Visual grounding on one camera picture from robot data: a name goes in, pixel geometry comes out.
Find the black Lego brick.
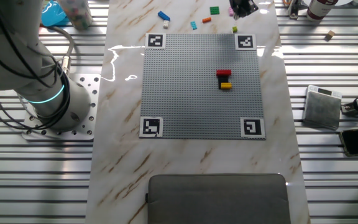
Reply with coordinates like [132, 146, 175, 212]
[218, 75, 229, 90]

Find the perforated metal robot base plate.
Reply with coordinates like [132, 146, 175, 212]
[21, 73, 101, 141]

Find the clear plastic cup with bricks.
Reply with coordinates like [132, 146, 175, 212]
[57, 0, 94, 31]

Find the grey metal bracket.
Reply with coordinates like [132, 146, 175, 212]
[287, 0, 303, 20]

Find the red white bottle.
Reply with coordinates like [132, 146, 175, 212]
[306, 0, 339, 22]

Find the blue Lego brick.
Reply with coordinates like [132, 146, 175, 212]
[157, 11, 172, 22]

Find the grey robot conduit cable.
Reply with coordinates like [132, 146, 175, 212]
[39, 24, 76, 77]

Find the blue toy shovel yellow handle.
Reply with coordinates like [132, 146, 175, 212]
[41, 0, 71, 27]

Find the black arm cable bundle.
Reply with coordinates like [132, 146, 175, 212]
[0, 0, 71, 131]

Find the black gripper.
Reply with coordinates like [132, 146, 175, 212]
[229, 0, 259, 21]

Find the black white ArUco marker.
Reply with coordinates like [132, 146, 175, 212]
[234, 34, 257, 51]
[145, 32, 167, 50]
[240, 117, 266, 139]
[139, 116, 164, 138]

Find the silver digital scale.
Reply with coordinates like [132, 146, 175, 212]
[301, 85, 343, 131]

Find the grey Lego baseplate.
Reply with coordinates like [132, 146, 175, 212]
[139, 33, 267, 141]

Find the grey fabric pad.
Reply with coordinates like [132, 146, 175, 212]
[146, 173, 291, 224]

